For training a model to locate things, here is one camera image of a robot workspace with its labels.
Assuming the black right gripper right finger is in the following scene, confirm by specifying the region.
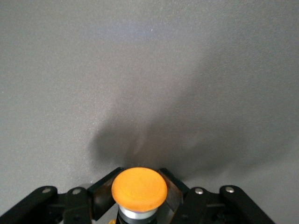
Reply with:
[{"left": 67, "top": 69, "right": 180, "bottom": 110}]
[{"left": 157, "top": 167, "right": 277, "bottom": 224}]

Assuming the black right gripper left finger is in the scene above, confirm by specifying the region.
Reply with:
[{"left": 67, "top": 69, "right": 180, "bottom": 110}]
[{"left": 0, "top": 167, "right": 125, "bottom": 224}]

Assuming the yellow mushroom push button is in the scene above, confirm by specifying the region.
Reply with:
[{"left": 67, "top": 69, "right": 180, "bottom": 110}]
[{"left": 111, "top": 167, "right": 168, "bottom": 224}]

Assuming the dark grey table mat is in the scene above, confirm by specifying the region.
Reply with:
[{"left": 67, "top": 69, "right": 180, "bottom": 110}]
[{"left": 0, "top": 0, "right": 299, "bottom": 224}]

